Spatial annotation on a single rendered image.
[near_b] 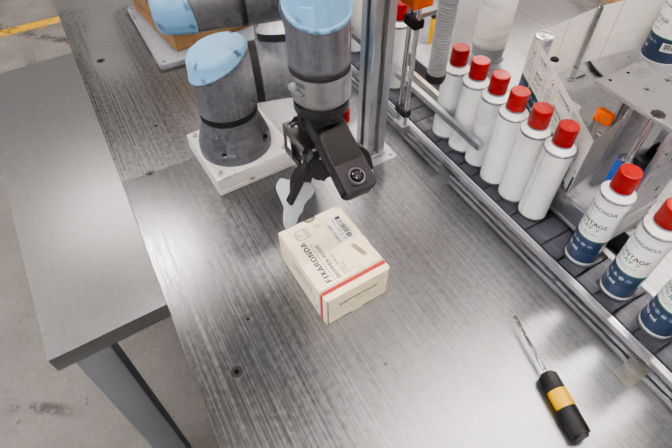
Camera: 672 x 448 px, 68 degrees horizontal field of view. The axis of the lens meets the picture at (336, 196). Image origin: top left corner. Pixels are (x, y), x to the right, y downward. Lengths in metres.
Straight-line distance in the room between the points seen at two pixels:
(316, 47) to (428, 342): 0.51
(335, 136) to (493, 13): 0.74
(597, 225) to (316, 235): 0.45
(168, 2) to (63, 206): 0.61
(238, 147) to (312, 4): 0.53
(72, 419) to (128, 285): 0.94
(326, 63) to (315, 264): 0.37
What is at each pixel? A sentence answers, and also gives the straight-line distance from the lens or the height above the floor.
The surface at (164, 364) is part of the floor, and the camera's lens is 1.82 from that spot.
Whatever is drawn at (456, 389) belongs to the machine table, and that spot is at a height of 0.83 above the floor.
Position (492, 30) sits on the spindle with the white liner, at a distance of 1.31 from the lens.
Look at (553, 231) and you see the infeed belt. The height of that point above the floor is 0.88.
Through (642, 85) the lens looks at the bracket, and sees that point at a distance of 0.89.
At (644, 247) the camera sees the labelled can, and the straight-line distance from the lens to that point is 0.83.
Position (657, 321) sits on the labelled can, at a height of 0.92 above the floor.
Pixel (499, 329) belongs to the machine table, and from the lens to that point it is 0.89.
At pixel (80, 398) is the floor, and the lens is 1.87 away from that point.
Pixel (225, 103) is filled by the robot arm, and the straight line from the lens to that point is 0.96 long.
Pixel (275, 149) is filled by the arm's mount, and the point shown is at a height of 0.87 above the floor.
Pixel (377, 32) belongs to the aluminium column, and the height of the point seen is 1.13.
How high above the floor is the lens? 1.58
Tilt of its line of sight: 48 degrees down
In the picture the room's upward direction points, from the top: straight up
